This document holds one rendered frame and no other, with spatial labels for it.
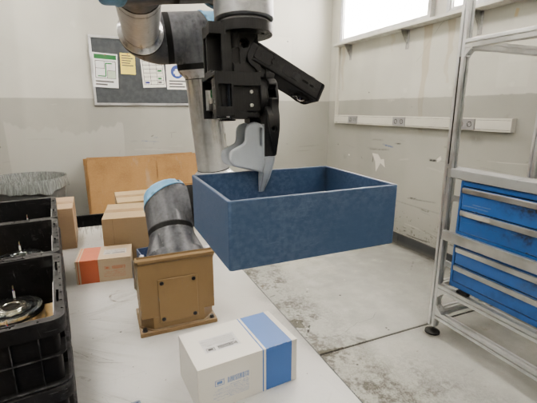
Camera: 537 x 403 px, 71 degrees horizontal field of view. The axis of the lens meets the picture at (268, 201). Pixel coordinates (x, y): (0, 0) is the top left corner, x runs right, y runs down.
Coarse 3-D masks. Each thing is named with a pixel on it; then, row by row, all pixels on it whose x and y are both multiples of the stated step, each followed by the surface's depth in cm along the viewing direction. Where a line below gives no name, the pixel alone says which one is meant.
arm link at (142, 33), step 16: (112, 0) 51; (128, 0) 52; (144, 0) 52; (160, 0) 53; (176, 0) 54; (128, 16) 60; (144, 16) 59; (160, 16) 68; (128, 32) 71; (144, 32) 68; (160, 32) 82; (128, 48) 81; (144, 48) 81; (160, 48) 85; (160, 64) 92
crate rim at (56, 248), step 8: (0, 224) 99; (8, 224) 99; (16, 224) 100; (24, 224) 101; (56, 224) 99; (56, 232) 93; (56, 240) 87; (56, 248) 82; (16, 256) 77; (24, 256) 77
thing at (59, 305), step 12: (0, 264) 74; (12, 264) 75; (60, 264) 73; (60, 276) 68; (60, 288) 64; (60, 300) 60; (60, 312) 56; (24, 324) 53; (36, 324) 53; (48, 324) 54; (60, 324) 55; (0, 336) 51; (12, 336) 52; (24, 336) 53; (36, 336) 53; (48, 336) 54; (0, 348) 51
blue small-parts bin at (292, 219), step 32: (224, 192) 50; (256, 192) 52; (288, 192) 54; (320, 192) 39; (352, 192) 40; (384, 192) 42; (224, 224) 37; (256, 224) 36; (288, 224) 38; (320, 224) 40; (352, 224) 41; (384, 224) 43; (224, 256) 38; (256, 256) 37; (288, 256) 39
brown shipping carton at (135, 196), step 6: (114, 192) 171; (120, 192) 171; (126, 192) 171; (132, 192) 171; (138, 192) 171; (144, 192) 171; (120, 198) 158; (126, 198) 158; (132, 198) 158; (138, 198) 158
